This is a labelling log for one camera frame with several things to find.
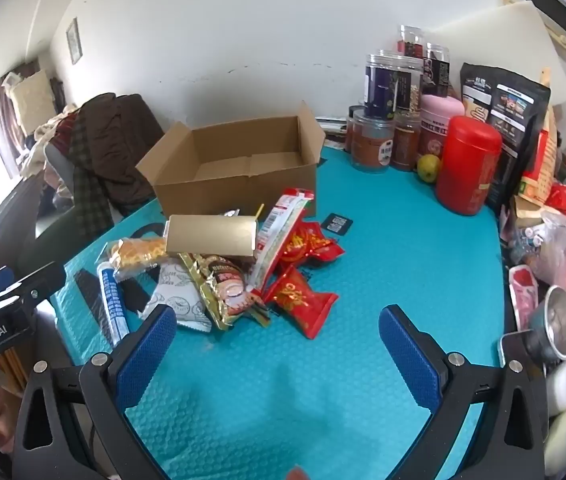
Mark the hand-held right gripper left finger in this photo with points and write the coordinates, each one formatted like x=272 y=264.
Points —
x=145 y=355

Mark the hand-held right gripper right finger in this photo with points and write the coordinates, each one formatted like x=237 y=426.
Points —
x=408 y=355

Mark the blue white bottle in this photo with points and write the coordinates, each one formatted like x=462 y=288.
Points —
x=112 y=305

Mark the white grey printed biscuit packet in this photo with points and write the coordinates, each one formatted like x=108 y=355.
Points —
x=178 y=300

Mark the waffle packet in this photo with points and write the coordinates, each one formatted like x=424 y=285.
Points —
x=135 y=255

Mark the green brown snack packet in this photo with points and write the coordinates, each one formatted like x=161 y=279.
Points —
x=225 y=290

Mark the red snack packet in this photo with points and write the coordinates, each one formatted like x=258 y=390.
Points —
x=313 y=247
x=300 y=300

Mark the gold box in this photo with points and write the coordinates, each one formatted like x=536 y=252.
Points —
x=210 y=235

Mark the long red white packet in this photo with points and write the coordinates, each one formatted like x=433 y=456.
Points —
x=278 y=235

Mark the cardboard box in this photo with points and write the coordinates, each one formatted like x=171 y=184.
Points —
x=235 y=187

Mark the dark green chair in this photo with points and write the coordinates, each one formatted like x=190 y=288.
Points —
x=48 y=245

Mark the stack of brown boards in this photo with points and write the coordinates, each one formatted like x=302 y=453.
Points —
x=10 y=370

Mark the dark plaid cloth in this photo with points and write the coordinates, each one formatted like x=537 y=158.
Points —
x=88 y=190

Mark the grey chair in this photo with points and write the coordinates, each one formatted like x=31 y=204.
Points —
x=60 y=175

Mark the teal bubble mailer mat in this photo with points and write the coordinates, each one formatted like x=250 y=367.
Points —
x=288 y=400

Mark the pink tray packet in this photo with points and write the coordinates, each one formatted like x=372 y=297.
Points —
x=523 y=295

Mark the pile of light clothes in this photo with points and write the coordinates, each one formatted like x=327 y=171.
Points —
x=43 y=135

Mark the red plaid cloth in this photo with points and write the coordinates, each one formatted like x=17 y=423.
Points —
x=67 y=132

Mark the steel cup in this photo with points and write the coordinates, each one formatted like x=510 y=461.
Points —
x=555 y=322

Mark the brown jacket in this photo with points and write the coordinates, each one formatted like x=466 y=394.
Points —
x=118 y=145

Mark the brown curtain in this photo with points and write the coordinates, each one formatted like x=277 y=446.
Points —
x=2 y=125

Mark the cream padded board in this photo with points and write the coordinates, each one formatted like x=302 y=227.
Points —
x=33 y=102

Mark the yellow straw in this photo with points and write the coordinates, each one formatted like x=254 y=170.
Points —
x=259 y=211

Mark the clear plastic bag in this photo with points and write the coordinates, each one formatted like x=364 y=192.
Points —
x=548 y=232

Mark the green yellow fruit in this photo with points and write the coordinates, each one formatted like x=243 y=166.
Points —
x=428 y=168

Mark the red canister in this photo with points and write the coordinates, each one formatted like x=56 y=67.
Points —
x=465 y=165

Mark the slim jar red label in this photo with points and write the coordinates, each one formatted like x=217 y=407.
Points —
x=405 y=145

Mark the short jar brown contents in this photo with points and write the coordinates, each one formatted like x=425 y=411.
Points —
x=370 y=142

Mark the cream paper bag orange label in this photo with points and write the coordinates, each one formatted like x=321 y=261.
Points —
x=540 y=170

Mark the pink canister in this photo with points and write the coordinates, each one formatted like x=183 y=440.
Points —
x=438 y=120

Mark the black pouch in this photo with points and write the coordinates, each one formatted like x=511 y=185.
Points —
x=513 y=115

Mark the clear jar dark blue label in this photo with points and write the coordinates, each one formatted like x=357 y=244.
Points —
x=385 y=87

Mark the clear jar black label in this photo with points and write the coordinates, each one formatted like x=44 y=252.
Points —
x=438 y=67

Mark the tall clear jar red contents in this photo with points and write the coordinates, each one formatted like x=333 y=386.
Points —
x=409 y=40

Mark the white foam board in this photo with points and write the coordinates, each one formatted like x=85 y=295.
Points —
x=508 y=45

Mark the small wall picture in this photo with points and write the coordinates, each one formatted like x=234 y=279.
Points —
x=73 y=40

